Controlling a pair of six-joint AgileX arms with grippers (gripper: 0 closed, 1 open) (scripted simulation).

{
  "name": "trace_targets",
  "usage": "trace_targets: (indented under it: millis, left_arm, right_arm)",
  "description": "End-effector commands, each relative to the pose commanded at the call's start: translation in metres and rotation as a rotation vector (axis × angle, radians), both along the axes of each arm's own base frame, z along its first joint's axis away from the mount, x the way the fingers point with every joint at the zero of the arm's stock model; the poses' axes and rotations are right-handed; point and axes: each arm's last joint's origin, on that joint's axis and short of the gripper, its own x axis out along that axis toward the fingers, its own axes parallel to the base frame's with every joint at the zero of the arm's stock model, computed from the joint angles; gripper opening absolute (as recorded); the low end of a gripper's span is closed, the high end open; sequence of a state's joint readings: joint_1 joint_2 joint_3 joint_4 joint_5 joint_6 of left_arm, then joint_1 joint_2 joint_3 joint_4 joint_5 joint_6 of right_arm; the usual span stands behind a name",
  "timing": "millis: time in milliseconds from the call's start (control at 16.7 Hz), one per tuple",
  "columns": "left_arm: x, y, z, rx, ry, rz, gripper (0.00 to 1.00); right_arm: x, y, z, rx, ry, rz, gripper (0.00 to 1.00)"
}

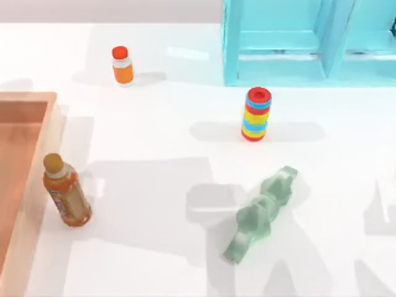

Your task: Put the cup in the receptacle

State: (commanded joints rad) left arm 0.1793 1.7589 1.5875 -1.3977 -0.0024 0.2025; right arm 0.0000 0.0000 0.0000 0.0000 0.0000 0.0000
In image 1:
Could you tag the stack of coloured rings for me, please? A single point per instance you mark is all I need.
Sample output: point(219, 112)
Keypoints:
point(256, 114)

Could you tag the pale green trophy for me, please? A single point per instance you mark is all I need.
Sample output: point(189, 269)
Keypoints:
point(263, 210)

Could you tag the small orange bottle red cap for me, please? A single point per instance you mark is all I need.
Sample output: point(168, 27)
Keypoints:
point(123, 68)

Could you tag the light blue rack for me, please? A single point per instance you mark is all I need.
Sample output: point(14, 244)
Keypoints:
point(278, 40)

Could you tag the orange bottle brown cap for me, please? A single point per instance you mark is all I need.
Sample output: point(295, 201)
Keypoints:
point(66, 195)

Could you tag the salmon-coloured shallow box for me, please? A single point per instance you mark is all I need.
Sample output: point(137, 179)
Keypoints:
point(18, 136)

